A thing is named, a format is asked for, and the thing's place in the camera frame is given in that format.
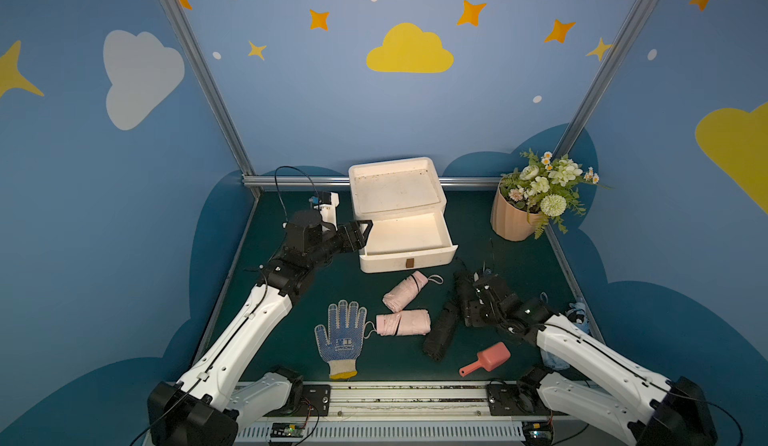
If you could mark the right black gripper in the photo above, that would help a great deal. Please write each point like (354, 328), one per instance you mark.
(474, 300)

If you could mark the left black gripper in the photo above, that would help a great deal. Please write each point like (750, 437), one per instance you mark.
(349, 236)

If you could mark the black umbrella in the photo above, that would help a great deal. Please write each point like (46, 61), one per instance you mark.
(467, 297)
(441, 335)

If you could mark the white three-drawer cabinet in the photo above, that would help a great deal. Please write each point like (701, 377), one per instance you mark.
(405, 202)

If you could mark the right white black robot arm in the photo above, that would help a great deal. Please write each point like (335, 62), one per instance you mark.
(633, 404)

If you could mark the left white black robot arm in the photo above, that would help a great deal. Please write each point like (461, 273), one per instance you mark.
(204, 407)

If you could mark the pink folded umbrella lower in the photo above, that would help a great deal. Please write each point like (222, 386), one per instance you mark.
(403, 323)

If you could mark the pink folded umbrella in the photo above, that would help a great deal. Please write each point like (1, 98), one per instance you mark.
(403, 323)
(397, 299)

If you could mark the pink folded umbrella upper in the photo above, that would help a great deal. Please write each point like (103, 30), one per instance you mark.
(397, 299)

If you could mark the pink plastic scoop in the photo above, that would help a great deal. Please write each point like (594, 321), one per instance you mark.
(488, 359)

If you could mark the blue dotted work glove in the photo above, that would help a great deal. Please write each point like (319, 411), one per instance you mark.
(340, 340)

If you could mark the peach pot with flowers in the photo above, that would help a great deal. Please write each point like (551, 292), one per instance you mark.
(530, 200)

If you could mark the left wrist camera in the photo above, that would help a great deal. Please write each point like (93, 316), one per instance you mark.
(326, 204)

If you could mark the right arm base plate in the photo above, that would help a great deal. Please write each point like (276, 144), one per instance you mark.
(511, 400)

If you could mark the aluminium front rail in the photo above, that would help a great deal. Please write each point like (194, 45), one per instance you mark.
(434, 404)

